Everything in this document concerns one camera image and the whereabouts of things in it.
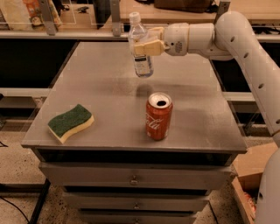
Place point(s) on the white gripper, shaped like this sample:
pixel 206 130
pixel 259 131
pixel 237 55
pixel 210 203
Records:
pixel 176 39

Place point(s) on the clear plastic water bottle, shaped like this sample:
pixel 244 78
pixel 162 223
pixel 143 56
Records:
pixel 137 32

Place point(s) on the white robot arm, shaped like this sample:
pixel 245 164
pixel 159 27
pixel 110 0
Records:
pixel 232 37

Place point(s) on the dark bag on bench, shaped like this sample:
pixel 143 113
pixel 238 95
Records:
pixel 197 6

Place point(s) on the red Coca-Cola can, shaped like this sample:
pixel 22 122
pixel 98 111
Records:
pixel 158 115

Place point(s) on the green and yellow sponge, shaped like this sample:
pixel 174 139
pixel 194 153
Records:
pixel 71 122

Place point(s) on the colourful bag behind railing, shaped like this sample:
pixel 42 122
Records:
pixel 21 15

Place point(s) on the grey drawer cabinet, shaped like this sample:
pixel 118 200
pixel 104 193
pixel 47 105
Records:
pixel 112 172

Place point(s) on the brown cardboard box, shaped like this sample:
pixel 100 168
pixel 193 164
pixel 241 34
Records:
pixel 249 169

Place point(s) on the snack packets in box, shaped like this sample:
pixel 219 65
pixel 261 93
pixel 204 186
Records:
pixel 251 203

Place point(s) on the metal railing frame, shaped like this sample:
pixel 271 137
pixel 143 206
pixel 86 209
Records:
pixel 82 26

